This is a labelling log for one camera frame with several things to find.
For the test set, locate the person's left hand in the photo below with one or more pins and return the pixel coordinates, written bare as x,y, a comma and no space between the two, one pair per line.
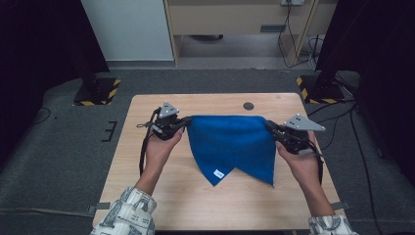
158,153

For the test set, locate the dark round table grommet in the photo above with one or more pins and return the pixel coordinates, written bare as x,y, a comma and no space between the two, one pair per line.
248,106

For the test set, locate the grey tape strip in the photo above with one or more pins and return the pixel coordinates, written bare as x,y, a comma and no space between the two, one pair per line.
341,205
99,206

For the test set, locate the white panel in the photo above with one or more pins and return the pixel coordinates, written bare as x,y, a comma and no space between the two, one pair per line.
127,29

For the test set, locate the black curtain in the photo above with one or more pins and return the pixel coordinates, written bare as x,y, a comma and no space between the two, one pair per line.
32,65
385,65

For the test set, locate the person's right hand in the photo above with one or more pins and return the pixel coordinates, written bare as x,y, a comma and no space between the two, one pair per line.
305,169

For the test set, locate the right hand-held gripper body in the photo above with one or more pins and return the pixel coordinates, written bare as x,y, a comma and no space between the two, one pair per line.
297,137

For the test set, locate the black stand with striped base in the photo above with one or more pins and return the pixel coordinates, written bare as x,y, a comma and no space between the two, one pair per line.
96,93
321,91

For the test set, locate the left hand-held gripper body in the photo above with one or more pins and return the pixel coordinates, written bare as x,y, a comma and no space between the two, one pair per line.
164,127

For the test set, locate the white wall socket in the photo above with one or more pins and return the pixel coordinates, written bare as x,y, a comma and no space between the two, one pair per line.
292,2

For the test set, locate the blue fleece towel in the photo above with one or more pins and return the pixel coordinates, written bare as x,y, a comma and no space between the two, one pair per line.
228,143

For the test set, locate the light wooden desk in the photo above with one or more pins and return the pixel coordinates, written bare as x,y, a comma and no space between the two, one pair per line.
221,19

